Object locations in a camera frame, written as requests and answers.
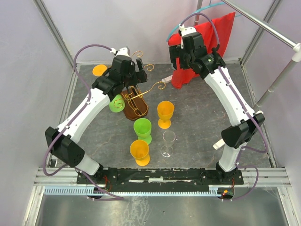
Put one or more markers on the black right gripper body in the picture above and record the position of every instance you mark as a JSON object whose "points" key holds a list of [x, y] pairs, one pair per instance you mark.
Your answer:
{"points": [[185, 58]]}

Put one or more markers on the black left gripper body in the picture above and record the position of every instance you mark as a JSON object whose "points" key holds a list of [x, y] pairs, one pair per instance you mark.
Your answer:
{"points": [[130, 79]]}

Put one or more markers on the orange plastic goblet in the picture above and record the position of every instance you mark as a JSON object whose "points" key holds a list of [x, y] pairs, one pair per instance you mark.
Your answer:
{"points": [[139, 149], [98, 70], [165, 111]]}

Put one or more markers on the gold wire glass rack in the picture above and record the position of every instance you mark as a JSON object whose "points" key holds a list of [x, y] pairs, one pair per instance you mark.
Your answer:
{"points": [[135, 105]]}

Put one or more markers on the green plastic goblet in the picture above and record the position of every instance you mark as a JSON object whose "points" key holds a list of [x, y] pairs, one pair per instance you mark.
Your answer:
{"points": [[142, 128], [117, 104]]}

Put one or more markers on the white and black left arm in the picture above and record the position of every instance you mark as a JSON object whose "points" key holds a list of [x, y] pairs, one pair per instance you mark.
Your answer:
{"points": [[63, 140]]}

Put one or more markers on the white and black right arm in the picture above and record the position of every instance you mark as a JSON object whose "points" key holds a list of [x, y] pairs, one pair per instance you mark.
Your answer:
{"points": [[245, 122]]}

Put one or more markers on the white block behind rack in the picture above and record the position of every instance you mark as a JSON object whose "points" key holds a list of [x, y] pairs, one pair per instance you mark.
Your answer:
{"points": [[167, 79]]}

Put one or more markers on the clear wine glass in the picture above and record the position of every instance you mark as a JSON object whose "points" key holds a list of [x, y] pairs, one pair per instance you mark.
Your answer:
{"points": [[168, 140]]}

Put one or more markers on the red cloth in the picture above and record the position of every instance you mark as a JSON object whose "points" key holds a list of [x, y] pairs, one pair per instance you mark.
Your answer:
{"points": [[223, 26]]}

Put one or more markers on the green plastic goblet front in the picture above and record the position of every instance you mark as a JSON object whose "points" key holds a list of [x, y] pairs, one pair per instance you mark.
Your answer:
{"points": [[142, 128]]}

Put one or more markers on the orange plastic goblet front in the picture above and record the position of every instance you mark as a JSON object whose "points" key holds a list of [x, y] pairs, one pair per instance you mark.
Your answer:
{"points": [[139, 149]]}

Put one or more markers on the white plastic strip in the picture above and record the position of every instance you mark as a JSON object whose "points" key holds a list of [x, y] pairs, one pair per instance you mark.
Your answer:
{"points": [[219, 144]]}

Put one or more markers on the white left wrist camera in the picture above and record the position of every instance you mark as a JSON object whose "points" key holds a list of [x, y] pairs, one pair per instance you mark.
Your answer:
{"points": [[122, 51]]}

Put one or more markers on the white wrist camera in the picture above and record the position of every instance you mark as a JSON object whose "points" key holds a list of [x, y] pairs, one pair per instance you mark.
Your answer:
{"points": [[122, 51], [185, 31]]}

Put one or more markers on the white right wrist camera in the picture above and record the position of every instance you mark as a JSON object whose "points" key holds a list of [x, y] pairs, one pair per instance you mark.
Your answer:
{"points": [[185, 31]]}

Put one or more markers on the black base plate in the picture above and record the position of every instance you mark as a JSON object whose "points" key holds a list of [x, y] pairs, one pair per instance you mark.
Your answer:
{"points": [[164, 180]]}

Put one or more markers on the silver metal pole frame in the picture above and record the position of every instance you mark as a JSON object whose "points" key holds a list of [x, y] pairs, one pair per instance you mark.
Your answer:
{"points": [[269, 66]]}

